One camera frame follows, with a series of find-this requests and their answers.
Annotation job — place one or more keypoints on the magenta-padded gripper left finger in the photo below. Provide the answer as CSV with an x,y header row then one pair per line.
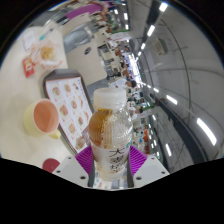
x,y
83,161

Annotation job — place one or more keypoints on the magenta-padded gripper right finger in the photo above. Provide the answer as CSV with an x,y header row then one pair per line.
x,y
138,160

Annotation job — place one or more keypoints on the clear plastic tea bottle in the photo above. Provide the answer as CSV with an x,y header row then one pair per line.
x,y
111,140

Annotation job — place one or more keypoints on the flat round red coaster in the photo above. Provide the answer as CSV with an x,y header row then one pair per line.
x,y
50,165

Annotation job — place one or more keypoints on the dark tray with menu paper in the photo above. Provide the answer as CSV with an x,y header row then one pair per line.
x,y
68,106

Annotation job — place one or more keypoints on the pale yellow mug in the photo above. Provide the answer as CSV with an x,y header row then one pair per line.
x,y
33,125

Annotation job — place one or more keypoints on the group of ceiling lights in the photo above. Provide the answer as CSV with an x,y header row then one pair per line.
x,y
206,131

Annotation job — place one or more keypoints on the beige chair with oval hole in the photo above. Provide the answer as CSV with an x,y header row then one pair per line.
x,y
85,63

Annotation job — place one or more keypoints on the small red sauce packet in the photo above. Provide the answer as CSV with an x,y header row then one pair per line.
x,y
28,67

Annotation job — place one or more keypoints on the clear bag of fries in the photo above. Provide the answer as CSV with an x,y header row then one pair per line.
x,y
46,53

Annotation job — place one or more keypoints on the ceiling air conditioner unit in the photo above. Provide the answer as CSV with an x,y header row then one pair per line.
x,y
161,46

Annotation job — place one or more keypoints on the white printed card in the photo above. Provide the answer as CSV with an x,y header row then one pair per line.
x,y
30,40

